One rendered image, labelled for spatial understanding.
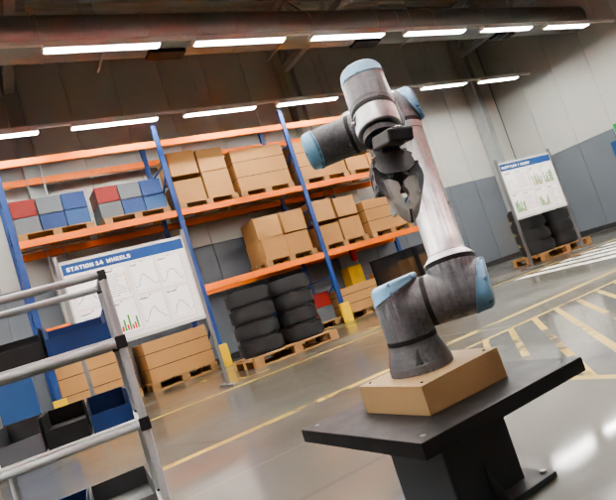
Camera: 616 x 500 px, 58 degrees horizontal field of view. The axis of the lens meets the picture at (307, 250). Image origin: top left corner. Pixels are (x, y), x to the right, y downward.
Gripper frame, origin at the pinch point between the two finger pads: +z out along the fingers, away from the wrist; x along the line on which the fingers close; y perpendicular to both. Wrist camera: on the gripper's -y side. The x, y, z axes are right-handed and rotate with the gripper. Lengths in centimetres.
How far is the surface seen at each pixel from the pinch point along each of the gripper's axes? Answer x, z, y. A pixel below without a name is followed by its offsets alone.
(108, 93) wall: 273, -826, 787
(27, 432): 124, -8, 129
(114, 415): 87, -3, 110
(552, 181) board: -513, -424, 765
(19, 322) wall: 464, -380, 838
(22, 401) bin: 280, -123, 459
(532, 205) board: -450, -375, 751
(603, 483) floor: -47, 50, 70
